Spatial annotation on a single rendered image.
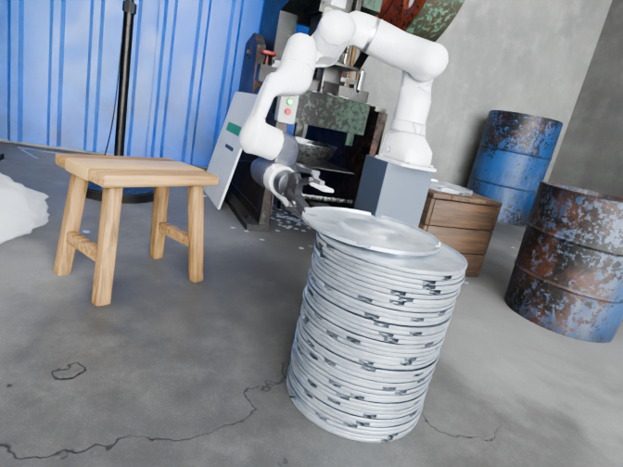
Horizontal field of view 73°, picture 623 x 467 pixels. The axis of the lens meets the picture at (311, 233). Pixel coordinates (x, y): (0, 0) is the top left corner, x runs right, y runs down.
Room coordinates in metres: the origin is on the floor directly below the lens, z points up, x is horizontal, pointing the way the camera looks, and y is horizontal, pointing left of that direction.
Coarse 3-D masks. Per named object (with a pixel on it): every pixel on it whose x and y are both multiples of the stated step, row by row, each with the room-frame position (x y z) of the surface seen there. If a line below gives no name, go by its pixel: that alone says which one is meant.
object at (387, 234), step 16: (320, 208) 0.94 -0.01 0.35; (336, 208) 0.98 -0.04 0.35; (320, 224) 0.80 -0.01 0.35; (336, 224) 0.83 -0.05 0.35; (352, 224) 0.83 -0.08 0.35; (368, 224) 0.86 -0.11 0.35; (384, 224) 0.90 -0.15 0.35; (400, 224) 0.96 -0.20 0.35; (352, 240) 0.74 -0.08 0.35; (368, 240) 0.76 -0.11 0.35; (384, 240) 0.79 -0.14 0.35; (400, 240) 0.81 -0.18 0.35; (416, 240) 0.84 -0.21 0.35; (432, 240) 0.87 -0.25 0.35
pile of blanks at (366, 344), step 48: (336, 288) 0.69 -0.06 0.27; (384, 288) 0.65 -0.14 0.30; (432, 288) 0.66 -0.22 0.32; (336, 336) 0.68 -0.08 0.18; (384, 336) 0.66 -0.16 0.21; (432, 336) 0.68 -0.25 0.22; (288, 384) 0.75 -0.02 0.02; (336, 384) 0.67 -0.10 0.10; (384, 384) 0.65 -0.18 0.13; (336, 432) 0.65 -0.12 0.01; (384, 432) 0.66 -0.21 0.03
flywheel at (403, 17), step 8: (384, 0) 2.54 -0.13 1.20; (400, 0) 2.38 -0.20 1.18; (408, 0) 2.36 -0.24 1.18; (416, 0) 2.25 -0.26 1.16; (424, 0) 2.12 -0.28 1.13; (384, 8) 2.52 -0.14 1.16; (392, 8) 2.44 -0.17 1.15; (400, 8) 2.36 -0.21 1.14; (408, 8) 2.30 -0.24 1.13; (416, 8) 2.16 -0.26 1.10; (376, 16) 2.56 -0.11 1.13; (392, 16) 2.42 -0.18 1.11; (400, 16) 2.35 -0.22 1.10; (408, 16) 2.22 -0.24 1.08; (392, 24) 2.40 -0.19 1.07; (400, 24) 2.26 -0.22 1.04; (408, 24) 2.20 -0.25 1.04
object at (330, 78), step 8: (336, 64) 1.93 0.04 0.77; (344, 64) 1.95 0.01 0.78; (320, 72) 2.07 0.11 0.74; (328, 72) 2.05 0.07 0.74; (336, 72) 2.07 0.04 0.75; (320, 80) 2.05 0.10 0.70; (328, 80) 2.06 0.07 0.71; (336, 80) 2.07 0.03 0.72; (320, 88) 2.05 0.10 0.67; (328, 88) 2.06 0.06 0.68; (336, 88) 2.07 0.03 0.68
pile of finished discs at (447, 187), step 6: (432, 180) 2.06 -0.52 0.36; (432, 186) 1.79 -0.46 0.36; (438, 186) 1.83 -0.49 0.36; (444, 186) 1.86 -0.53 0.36; (450, 186) 1.88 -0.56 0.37; (456, 186) 2.00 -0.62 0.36; (462, 186) 1.99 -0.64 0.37; (450, 192) 1.77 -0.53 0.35; (456, 192) 1.78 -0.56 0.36; (462, 192) 1.79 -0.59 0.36; (468, 192) 1.81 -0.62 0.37
